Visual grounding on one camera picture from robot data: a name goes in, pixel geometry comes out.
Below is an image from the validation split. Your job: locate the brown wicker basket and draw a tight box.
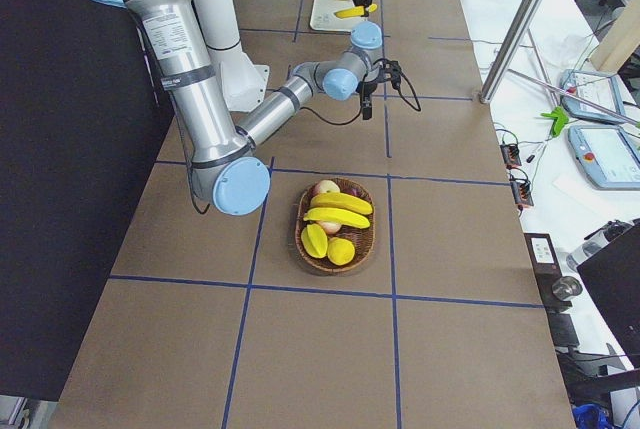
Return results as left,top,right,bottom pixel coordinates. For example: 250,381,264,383
294,177,375,275

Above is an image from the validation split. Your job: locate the cream bear tray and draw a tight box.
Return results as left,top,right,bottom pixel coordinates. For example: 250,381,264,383
309,0,378,32

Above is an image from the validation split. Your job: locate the red yellow apple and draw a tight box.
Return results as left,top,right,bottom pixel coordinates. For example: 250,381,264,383
317,221,342,235

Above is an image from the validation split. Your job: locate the yellow star fruit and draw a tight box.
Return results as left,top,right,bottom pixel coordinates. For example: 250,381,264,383
300,223,328,259

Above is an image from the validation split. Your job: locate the yellow lemon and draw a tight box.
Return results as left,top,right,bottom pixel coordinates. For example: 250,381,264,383
327,237,355,266

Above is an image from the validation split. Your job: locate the orange electronics board far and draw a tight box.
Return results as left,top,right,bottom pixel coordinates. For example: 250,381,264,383
500,143,522,169

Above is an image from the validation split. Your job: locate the orange electronics board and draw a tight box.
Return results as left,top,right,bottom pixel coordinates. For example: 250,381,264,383
500,143,522,169
509,176,534,211

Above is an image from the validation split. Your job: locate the orange electronics board near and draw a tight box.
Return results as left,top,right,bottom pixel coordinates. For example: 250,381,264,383
509,176,534,211

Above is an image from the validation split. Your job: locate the long silver reacher grabber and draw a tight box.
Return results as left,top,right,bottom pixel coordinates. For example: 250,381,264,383
508,31,639,136

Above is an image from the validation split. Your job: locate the far teach pendant tablet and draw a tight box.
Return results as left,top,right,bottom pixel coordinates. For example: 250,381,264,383
559,69,625,124

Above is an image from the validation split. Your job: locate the teach pendant tablet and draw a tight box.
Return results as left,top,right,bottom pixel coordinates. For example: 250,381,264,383
567,126,639,190
559,69,625,124

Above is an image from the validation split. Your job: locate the small black box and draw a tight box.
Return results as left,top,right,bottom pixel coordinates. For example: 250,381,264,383
524,233,561,304

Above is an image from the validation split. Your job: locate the near teach pendant tablet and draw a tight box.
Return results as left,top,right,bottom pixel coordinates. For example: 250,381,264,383
567,126,639,190

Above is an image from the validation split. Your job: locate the metal cup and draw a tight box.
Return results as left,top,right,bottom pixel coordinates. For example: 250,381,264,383
551,276,583,301

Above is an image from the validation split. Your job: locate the black monitor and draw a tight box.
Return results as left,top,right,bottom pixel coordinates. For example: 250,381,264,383
577,219,639,366

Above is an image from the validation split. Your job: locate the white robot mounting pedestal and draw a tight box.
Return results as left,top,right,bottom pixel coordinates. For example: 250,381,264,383
194,0,270,113

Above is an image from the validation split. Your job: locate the aluminium frame post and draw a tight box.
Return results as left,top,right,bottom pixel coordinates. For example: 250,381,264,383
479,0,542,104

